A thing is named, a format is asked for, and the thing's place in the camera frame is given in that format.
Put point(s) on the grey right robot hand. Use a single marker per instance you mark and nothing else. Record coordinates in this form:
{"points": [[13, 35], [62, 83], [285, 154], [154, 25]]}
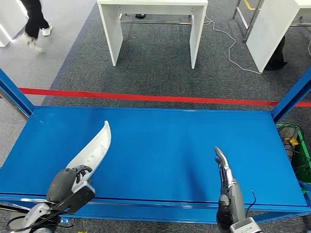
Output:
{"points": [[234, 199]]}

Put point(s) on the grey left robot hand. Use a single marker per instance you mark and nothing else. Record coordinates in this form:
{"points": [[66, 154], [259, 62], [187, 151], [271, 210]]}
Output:
{"points": [[62, 185]]}

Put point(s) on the white curved plastic part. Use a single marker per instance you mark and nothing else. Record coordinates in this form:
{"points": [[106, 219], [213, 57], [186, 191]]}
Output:
{"points": [[96, 151]]}

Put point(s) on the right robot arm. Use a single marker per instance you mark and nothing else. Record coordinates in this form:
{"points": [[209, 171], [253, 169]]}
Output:
{"points": [[223, 215]]}

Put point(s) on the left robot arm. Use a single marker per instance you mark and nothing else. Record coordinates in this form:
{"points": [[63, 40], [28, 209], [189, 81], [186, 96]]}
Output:
{"points": [[36, 214]]}

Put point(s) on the blue steel shelf rack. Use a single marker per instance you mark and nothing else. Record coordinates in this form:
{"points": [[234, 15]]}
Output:
{"points": [[170, 154]]}

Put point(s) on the green plastic crate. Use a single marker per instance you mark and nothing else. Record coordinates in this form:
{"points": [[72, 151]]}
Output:
{"points": [[303, 164]]}

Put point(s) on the person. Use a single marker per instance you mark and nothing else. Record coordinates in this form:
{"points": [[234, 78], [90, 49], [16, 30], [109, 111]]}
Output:
{"points": [[34, 16], [278, 56]]}

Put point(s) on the white panel table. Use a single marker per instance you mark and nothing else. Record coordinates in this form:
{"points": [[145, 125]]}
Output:
{"points": [[109, 29]]}

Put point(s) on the white table with chrome legs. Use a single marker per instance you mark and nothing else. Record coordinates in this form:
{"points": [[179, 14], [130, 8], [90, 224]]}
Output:
{"points": [[269, 32]]}

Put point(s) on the black power strip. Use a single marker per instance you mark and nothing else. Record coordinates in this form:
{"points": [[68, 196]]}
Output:
{"points": [[140, 15]]}

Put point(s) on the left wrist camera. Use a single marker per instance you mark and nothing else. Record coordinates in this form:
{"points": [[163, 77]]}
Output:
{"points": [[78, 199]]}

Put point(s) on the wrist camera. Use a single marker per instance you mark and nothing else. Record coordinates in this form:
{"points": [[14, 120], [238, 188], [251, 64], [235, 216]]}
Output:
{"points": [[245, 226], [78, 199]]}

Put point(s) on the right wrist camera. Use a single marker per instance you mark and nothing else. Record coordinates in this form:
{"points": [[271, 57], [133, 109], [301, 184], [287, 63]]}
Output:
{"points": [[245, 226]]}

